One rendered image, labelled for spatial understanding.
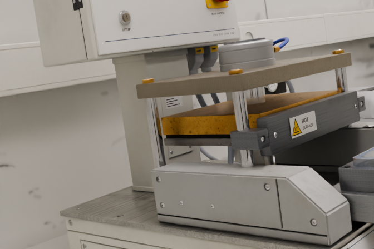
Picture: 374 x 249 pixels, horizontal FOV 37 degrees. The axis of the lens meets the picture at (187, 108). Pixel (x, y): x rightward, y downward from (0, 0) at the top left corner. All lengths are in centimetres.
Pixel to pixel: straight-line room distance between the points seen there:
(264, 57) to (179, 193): 22
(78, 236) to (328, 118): 41
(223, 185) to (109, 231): 23
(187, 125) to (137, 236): 16
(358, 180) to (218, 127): 19
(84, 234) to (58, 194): 37
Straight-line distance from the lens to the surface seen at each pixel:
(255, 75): 66
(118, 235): 81
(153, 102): 75
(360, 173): 62
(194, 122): 74
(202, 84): 68
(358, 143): 86
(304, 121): 72
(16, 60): 113
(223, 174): 65
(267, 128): 65
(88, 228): 86
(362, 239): 64
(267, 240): 63
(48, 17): 85
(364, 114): 166
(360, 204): 62
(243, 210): 64
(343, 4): 208
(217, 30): 96
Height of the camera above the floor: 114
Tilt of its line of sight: 5 degrees down
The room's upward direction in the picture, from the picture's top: 8 degrees counter-clockwise
